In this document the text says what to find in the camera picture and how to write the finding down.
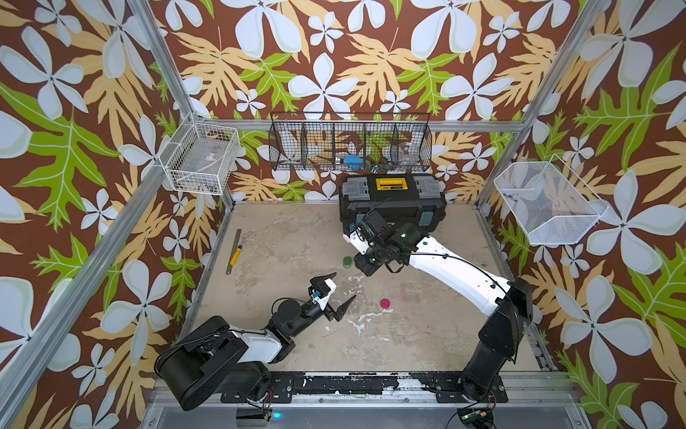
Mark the white wire basket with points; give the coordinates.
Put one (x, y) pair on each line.
(198, 158)
(552, 204)

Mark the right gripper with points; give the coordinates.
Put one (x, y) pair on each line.
(363, 266)

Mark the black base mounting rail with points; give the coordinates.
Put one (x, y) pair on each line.
(282, 387)

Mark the black toolbox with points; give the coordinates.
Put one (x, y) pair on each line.
(399, 198)

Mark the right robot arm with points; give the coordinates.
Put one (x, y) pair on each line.
(507, 304)

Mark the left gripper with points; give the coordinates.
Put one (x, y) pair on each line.
(328, 312)

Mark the yellow handled metal file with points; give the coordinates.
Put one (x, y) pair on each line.
(236, 249)

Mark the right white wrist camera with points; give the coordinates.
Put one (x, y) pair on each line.
(361, 238)

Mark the white wire basket left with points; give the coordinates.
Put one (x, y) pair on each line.
(198, 158)

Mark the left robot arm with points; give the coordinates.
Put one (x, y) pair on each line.
(221, 358)

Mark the white wire basket right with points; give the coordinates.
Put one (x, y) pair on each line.
(552, 204)

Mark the blue object in basket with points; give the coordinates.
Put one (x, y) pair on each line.
(353, 163)

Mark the black wire basket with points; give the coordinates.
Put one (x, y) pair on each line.
(387, 142)

